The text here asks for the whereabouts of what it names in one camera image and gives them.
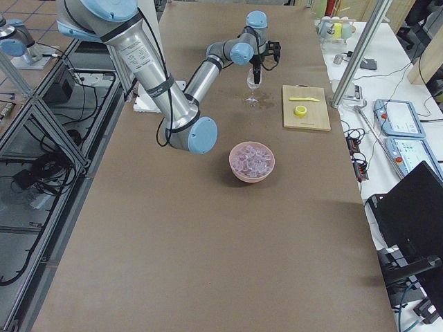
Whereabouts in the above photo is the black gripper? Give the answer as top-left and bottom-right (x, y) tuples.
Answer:
(251, 41), (281, 84)

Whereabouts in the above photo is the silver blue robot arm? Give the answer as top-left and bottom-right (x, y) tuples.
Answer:
(1, 15), (49, 71)
(57, 1), (281, 154)

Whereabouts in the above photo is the clear wine glass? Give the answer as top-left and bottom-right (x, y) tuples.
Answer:
(246, 68), (261, 107)

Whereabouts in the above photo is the clear ice cubes pile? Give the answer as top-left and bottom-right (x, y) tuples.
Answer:
(230, 145), (274, 176)

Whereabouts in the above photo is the yellow plastic knife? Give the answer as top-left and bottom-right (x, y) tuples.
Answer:
(289, 97), (320, 102)

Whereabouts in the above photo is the yellow lemon slice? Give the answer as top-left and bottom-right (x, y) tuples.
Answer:
(293, 105), (307, 118)

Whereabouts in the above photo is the bamboo cutting board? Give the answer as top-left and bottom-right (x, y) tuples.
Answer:
(282, 85), (331, 131)

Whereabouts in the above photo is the small steel cup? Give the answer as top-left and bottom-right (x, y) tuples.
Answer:
(333, 54), (345, 65)

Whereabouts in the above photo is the stack of coloured cups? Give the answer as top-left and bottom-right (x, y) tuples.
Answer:
(316, 16), (356, 44)

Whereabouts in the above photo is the pink bowl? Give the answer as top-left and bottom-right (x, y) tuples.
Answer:
(228, 140), (276, 183)

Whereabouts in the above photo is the upper blue teach pendant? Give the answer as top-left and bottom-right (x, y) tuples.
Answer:
(374, 99), (426, 138)

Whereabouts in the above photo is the blue teach pendant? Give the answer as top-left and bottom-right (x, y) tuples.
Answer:
(386, 136), (442, 178)
(374, 99), (426, 138)

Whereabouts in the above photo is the lower blue teach pendant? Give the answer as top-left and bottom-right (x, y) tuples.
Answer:
(386, 136), (442, 178)

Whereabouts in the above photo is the black laptop monitor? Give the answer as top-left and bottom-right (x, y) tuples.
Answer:
(368, 161), (442, 314)

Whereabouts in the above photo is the aluminium frame post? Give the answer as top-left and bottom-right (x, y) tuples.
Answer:
(331, 0), (392, 109)

